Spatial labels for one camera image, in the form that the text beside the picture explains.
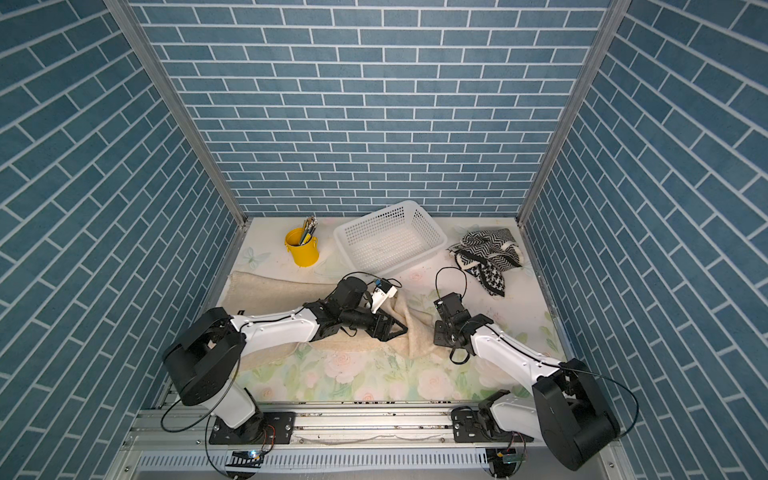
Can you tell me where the floral table mat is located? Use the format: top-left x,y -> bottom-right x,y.
179,217 -> 580,403

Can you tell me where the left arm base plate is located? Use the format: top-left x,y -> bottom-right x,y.
208,411 -> 296,446

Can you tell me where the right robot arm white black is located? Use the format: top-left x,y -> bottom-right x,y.
434,293 -> 621,471

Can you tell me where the beige knitted scarf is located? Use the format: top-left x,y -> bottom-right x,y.
219,272 -> 448,359

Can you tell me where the black white patterned cloth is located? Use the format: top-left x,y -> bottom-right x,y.
449,228 -> 523,297

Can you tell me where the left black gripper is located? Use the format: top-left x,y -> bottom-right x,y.
339,305 -> 409,343

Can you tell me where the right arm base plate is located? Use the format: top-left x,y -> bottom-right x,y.
450,406 -> 533,443

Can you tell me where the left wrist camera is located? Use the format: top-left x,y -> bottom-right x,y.
370,279 -> 398,313

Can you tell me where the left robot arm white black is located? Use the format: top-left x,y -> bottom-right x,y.
162,273 -> 408,430

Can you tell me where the white plastic mesh basket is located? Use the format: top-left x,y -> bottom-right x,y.
333,200 -> 448,276

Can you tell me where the aluminium front rail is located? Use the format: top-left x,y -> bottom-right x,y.
127,402 -> 546,450

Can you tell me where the yellow cup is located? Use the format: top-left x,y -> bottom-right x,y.
284,228 -> 319,268

